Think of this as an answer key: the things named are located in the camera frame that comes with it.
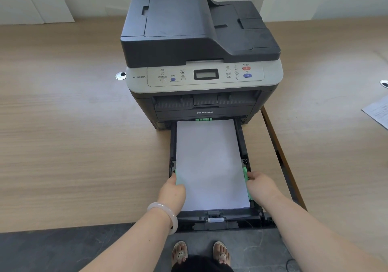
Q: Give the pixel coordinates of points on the person's left hand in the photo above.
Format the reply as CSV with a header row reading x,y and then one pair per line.
x,y
171,194

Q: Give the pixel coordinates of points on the person's right hand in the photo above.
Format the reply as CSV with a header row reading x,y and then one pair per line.
x,y
263,188

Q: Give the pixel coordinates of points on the person's right fingers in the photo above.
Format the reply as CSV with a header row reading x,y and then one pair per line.
x,y
253,176

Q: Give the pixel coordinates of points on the person's left fingers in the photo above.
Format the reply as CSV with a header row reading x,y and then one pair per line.
x,y
173,179

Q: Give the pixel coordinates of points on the stack of white paper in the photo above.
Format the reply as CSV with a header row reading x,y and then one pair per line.
x,y
209,159

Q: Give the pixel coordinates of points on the person's left forearm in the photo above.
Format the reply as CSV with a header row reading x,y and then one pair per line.
x,y
130,244

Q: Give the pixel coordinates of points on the person's right forearm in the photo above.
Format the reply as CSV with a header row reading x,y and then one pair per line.
x,y
318,238

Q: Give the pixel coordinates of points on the green paper guide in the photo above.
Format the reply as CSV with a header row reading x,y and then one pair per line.
x,y
245,171

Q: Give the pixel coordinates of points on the white jade bangle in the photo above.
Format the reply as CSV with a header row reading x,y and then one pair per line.
x,y
174,220

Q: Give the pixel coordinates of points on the black printer paper tray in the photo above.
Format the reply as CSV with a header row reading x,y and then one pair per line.
x,y
230,220

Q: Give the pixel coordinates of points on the person's left sandal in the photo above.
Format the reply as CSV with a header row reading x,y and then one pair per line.
x,y
179,253

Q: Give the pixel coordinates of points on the person's sandal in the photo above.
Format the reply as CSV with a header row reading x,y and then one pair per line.
x,y
221,252
179,253

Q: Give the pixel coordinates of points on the person's right sandal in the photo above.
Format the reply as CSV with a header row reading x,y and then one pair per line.
x,y
221,252

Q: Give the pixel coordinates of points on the person's black clothing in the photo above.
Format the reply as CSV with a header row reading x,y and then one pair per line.
x,y
201,265

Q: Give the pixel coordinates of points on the printed white paper sheet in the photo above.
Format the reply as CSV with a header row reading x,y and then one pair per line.
x,y
379,111

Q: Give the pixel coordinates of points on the dark grey multifunction printer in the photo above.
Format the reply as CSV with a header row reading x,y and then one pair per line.
x,y
194,38

